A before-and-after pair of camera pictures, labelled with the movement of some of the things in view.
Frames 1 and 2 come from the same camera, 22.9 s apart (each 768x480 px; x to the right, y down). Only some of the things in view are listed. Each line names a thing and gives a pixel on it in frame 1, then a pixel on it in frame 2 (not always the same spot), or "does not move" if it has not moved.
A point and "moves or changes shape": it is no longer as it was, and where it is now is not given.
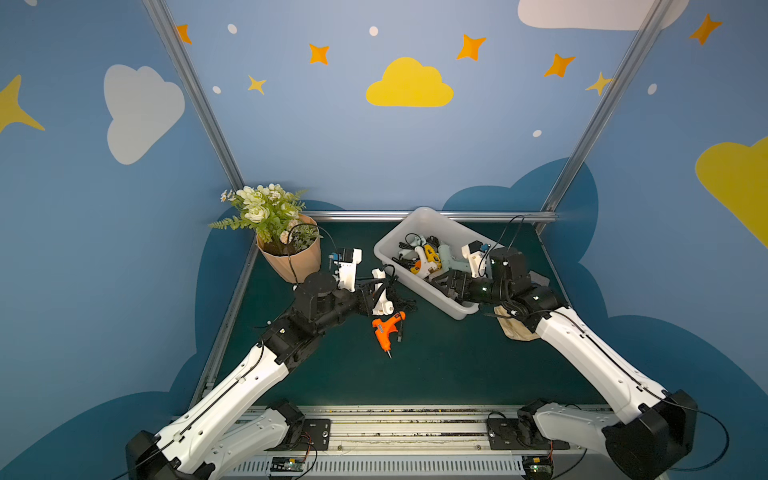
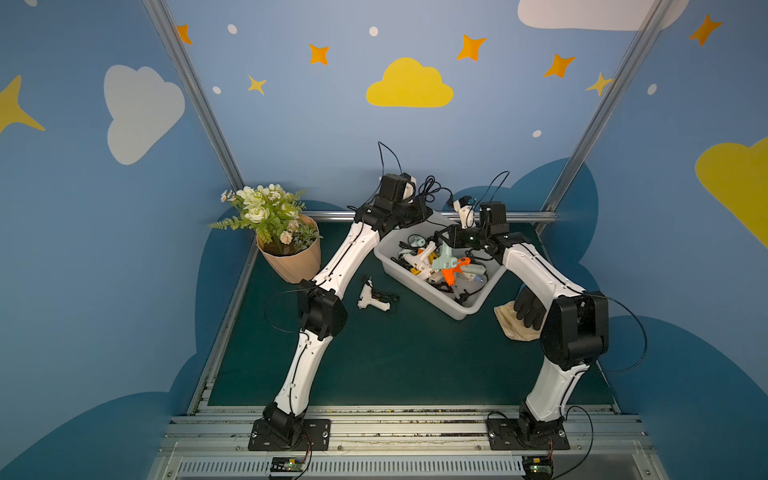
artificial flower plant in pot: [287, 237] does not move
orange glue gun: [383, 329] moves or changes shape
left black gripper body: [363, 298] -> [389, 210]
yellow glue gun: [432, 257] -> [416, 271]
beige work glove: [514, 328] does not move
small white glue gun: [383, 306] moves or changes shape
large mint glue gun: [449, 262] does not move
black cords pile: [398, 302] -> [431, 185]
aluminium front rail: [411, 443] does not move
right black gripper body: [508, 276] -> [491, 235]
